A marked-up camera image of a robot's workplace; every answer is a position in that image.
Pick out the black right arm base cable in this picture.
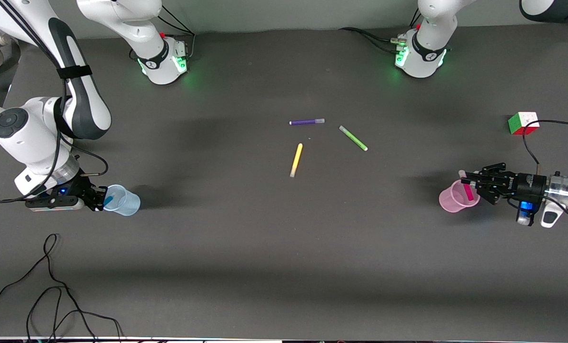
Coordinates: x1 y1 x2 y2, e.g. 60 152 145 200
157 5 197 61

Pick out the rubiks cube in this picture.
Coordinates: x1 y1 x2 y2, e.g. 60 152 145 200
508 111 540 136

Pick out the black velcro strap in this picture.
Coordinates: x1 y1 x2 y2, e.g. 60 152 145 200
56 65 93 80

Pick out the yellow marker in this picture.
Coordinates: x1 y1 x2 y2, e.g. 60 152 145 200
289 143 304 178

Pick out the black left arm wrist cable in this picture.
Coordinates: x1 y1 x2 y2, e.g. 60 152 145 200
521 119 568 166

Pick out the pink marker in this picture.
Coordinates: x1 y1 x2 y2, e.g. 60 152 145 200
459 170 475 201

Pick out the black arm wrist cable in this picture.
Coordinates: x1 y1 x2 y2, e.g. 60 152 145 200
521 119 568 166
0 0 110 204

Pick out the thin black table cable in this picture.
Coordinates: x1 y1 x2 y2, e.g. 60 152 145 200
0 233 123 343

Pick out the translucent blue plastic cup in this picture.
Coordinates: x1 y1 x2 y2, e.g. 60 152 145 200
103 184 141 217

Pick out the green marker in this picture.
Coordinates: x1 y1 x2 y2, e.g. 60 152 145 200
339 125 369 152

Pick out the black arm base cable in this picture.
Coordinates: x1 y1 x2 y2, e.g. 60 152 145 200
338 10 425 54
157 5 197 61

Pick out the black right arm wrist cable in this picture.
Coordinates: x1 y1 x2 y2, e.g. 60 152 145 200
0 0 110 204

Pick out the black left arm base cable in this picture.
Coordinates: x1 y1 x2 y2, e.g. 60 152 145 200
338 10 425 54

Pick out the translucent pink plastic cup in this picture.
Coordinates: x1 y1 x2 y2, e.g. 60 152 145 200
439 179 481 213

